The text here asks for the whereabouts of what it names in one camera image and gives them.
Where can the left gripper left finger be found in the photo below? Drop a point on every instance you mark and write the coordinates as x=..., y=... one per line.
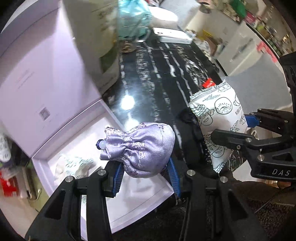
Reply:
x=60, y=217

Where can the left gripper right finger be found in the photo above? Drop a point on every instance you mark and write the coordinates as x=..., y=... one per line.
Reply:
x=214, y=210

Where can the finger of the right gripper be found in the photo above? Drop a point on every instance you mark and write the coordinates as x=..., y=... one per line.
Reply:
x=271, y=119
x=235, y=141

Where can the lilac satin drawstring pouch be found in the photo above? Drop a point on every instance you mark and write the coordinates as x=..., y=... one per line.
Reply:
x=144, y=150

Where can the black polka dot scrunchie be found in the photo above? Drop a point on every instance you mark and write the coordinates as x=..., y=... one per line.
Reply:
x=194, y=148

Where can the white bread snack packet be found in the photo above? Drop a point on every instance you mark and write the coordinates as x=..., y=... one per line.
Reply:
x=72, y=166

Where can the red white snack packet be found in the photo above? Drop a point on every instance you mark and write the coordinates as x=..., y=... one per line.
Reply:
x=208, y=83

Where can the white lilac gift box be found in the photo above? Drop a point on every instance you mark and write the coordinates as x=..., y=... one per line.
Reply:
x=50, y=107

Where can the white pillow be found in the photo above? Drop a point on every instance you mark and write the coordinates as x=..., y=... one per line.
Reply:
x=162, y=18

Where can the glass jar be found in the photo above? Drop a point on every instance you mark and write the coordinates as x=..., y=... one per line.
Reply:
x=128, y=47

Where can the teal plastic bag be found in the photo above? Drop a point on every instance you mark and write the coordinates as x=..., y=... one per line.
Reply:
x=134, y=18

